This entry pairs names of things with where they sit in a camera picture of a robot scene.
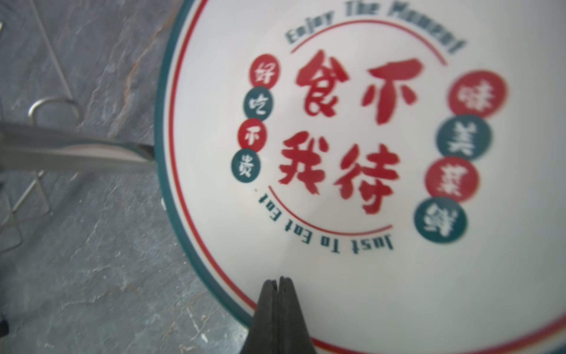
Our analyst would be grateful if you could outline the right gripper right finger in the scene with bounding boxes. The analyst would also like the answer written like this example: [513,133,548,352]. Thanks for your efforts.
[278,277,316,354]

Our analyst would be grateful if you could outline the white plate red characters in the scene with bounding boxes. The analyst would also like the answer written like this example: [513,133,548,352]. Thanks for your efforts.
[155,1,565,353]

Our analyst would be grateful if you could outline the stainless steel dish rack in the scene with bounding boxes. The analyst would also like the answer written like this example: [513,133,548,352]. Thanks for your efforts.
[0,0,156,253]

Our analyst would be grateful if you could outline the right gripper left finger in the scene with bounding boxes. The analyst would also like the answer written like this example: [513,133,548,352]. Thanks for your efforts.
[240,280,279,354]

